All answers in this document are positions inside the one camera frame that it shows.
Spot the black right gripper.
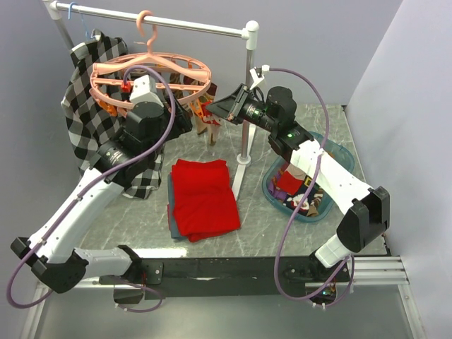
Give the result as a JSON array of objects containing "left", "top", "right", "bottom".
[{"left": 206, "top": 84, "right": 278, "bottom": 133}]

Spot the orange hanger clip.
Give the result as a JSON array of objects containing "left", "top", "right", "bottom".
[{"left": 189, "top": 99, "right": 204, "bottom": 119}]

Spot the pink round sock hanger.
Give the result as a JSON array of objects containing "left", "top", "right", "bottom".
[{"left": 90, "top": 24, "right": 211, "bottom": 111}]

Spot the navy patterned sock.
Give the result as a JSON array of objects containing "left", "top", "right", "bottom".
[{"left": 282, "top": 189, "right": 324, "bottom": 218}]

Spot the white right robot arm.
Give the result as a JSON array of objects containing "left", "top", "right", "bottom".
[{"left": 206, "top": 85, "right": 390, "bottom": 282}]

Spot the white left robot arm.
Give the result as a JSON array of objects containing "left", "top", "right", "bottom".
[{"left": 11, "top": 98, "right": 192, "bottom": 294}]

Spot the brown striped sock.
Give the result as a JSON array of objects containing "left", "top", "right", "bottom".
[{"left": 169, "top": 73, "right": 182, "bottom": 95}]

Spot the black white checkered shirt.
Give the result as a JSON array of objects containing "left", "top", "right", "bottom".
[{"left": 61, "top": 29, "right": 165, "bottom": 200}]

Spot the striped beige sock right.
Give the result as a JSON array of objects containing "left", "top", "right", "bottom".
[{"left": 179, "top": 75, "right": 203, "bottom": 92}]

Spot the silver clothes rack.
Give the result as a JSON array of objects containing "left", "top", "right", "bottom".
[{"left": 42, "top": 0, "right": 261, "bottom": 202}]

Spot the red folded cloth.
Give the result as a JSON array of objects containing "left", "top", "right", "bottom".
[{"left": 171, "top": 159, "right": 241, "bottom": 243}]

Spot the teal plastic basket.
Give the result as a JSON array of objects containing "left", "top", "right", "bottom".
[{"left": 261, "top": 131, "right": 355, "bottom": 224}]

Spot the grey folded cloth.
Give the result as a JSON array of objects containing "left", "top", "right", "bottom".
[{"left": 167, "top": 173, "right": 186, "bottom": 241}]

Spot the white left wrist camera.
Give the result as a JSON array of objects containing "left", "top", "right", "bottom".
[{"left": 121, "top": 75, "right": 164, "bottom": 109}]

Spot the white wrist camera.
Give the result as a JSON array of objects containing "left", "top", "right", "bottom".
[
  {"left": 121, "top": 75, "right": 164, "bottom": 109},
  {"left": 249, "top": 64, "right": 270, "bottom": 90}
]

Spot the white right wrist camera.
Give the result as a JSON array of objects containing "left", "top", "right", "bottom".
[{"left": 249, "top": 64, "right": 270, "bottom": 90}]

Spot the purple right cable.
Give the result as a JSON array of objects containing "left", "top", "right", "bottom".
[{"left": 268, "top": 66, "right": 356, "bottom": 311}]

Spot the blue wire hanger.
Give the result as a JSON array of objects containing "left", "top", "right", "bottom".
[{"left": 68, "top": 1, "right": 95, "bottom": 40}]

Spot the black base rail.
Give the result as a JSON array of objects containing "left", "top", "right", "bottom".
[{"left": 100, "top": 256, "right": 350, "bottom": 299}]

